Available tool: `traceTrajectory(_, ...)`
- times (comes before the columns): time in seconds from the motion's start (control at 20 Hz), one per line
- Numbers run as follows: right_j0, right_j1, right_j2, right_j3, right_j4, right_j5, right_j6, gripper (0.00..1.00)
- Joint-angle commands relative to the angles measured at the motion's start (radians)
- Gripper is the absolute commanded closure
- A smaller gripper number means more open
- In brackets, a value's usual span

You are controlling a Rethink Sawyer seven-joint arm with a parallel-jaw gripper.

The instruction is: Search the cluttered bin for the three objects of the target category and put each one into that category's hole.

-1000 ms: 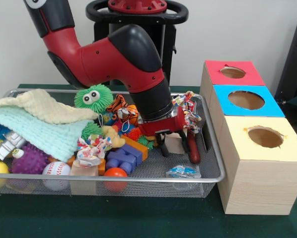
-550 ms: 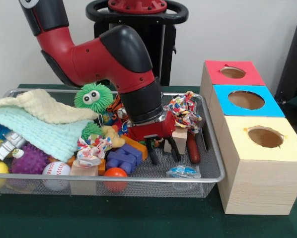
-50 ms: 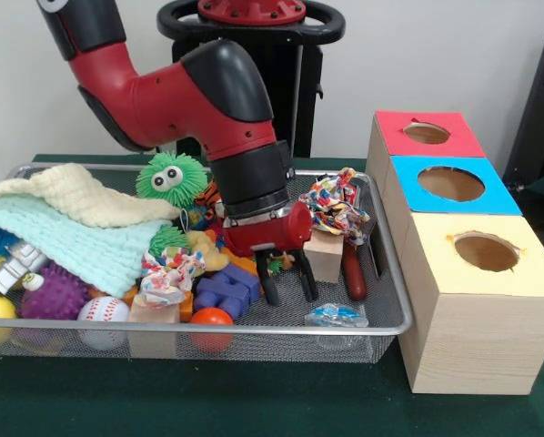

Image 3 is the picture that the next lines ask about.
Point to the purple monster toy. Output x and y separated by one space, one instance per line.
55 291

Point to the red maraca rattle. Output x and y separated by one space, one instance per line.
211 328

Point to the clear shallow mesh bin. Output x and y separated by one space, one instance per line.
386 291

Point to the wooden box with three holes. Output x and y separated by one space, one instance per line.
472 337

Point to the plain wooden cube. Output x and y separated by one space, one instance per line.
327 255

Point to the green spiky ball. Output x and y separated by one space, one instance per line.
170 177

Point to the white baseball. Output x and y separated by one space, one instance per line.
104 311

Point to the purple plastic building block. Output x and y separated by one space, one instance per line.
226 289

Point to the dark green tablecloth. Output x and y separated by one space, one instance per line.
254 401

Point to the mint knitted cloth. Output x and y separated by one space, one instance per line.
72 241

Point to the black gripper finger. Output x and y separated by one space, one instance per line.
267 280
306 273

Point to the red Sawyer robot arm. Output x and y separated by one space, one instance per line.
181 91

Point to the black panel stand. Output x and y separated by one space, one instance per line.
540 118

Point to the cream knitted cloth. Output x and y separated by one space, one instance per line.
81 196

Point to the floral patterned fabric knot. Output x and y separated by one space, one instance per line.
170 273

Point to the dark red sausage toy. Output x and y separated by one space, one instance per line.
355 273

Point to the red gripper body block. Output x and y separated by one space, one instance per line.
272 232

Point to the yellow duck plush toy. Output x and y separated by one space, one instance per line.
206 251

